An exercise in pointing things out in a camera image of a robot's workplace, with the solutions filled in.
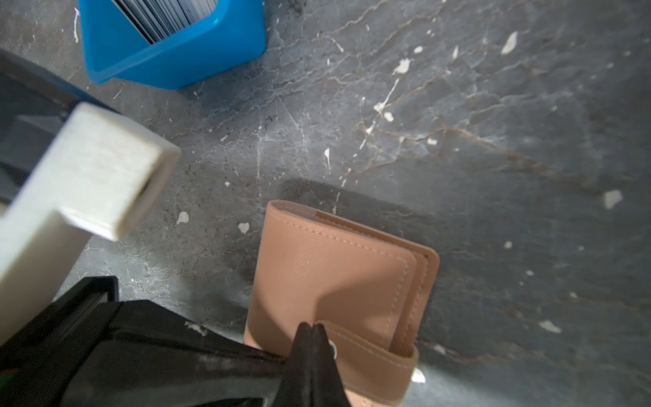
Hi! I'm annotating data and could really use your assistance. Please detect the stack of credit cards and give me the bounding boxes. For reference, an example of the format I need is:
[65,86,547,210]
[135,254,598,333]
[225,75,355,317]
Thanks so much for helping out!
[112,0,219,44]

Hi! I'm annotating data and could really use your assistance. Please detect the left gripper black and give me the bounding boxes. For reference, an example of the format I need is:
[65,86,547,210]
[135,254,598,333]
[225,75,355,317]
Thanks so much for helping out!
[0,275,204,407]

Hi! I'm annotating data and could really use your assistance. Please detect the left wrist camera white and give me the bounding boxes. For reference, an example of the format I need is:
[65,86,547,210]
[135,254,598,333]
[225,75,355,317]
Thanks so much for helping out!
[0,47,183,347]

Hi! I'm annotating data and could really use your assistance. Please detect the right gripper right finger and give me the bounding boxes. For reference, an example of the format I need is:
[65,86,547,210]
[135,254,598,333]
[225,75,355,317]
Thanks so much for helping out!
[311,324,351,407]

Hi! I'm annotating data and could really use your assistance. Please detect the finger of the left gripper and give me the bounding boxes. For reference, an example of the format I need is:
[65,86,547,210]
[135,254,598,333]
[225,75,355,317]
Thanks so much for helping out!
[61,300,284,406]

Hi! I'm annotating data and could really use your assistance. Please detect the blue card box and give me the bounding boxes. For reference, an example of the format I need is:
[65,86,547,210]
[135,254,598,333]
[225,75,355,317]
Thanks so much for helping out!
[79,1,266,90]

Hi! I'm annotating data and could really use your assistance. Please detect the tan leather card holder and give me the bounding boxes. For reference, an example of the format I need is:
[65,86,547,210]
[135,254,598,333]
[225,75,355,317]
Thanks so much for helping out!
[243,200,440,406]

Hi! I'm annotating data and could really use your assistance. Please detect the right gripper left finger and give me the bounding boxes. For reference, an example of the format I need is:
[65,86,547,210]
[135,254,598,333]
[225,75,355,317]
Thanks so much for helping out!
[272,322,312,407]

